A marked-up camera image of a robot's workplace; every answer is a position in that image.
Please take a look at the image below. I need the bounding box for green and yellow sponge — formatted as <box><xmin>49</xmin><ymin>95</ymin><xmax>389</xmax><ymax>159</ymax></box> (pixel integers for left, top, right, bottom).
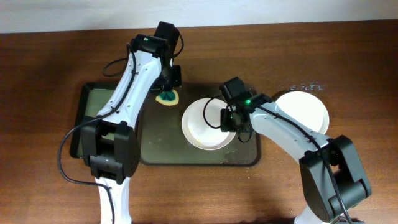
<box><xmin>155</xmin><ymin>90</ymin><xmax>179</xmax><ymax>106</ymax></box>

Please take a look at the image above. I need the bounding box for pink rimmed white plate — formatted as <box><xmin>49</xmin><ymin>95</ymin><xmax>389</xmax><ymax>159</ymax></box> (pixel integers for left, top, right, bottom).
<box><xmin>182</xmin><ymin>98</ymin><xmax>236</xmax><ymax>151</ymax></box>

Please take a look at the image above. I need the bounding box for white plate yellow stain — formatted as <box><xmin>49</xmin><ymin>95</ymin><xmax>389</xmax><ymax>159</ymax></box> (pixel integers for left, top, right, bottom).
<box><xmin>276</xmin><ymin>91</ymin><xmax>330</xmax><ymax>134</ymax></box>

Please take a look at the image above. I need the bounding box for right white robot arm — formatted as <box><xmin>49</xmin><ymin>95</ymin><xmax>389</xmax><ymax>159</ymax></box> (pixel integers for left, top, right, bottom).
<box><xmin>221</xmin><ymin>92</ymin><xmax>372</xmax><ymax>223</ymax></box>

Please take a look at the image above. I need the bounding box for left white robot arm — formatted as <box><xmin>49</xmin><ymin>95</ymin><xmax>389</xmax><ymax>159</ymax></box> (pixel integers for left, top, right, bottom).
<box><xmin>80</xmin><ymin>32</ymin><xmax>183</xmax><ymax>223</ymax></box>

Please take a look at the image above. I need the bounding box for large dark brown tray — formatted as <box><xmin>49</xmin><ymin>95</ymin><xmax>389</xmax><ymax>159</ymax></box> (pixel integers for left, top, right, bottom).
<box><xmin>137</xmin><ymin>83</ymin><xmax>261</xmax><ymax>167</ymax></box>

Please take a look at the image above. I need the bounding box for small green tray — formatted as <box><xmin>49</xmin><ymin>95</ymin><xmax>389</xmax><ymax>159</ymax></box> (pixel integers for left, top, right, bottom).
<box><xmin>69</xmin><ymin>82</ymin><xmax>117</xmax><ymax>159</ymax></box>

